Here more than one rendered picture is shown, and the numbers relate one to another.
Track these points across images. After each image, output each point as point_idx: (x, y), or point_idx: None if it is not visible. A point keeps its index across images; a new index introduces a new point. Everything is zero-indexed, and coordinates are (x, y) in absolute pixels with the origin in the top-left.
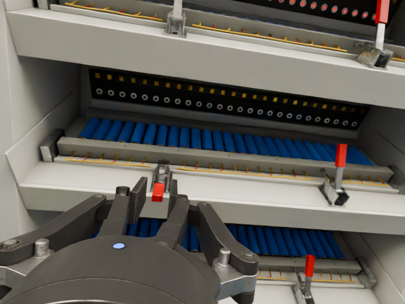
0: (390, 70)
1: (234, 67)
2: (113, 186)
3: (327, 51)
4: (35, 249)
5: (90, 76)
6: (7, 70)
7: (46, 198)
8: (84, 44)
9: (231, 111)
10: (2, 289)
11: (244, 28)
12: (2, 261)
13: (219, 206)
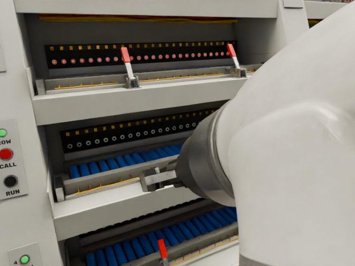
0: (249, 77)
1: (172, 96)
2: (120, 196)
3: (214, 76)
4: (156, 171)
5: (61, 136)
6: (36, 135)
7: (75, 222)
8: (82, 107)
9: (168, 131)
10: (154, 184)
11: (165, 75)
12: (151, 173)
13: None
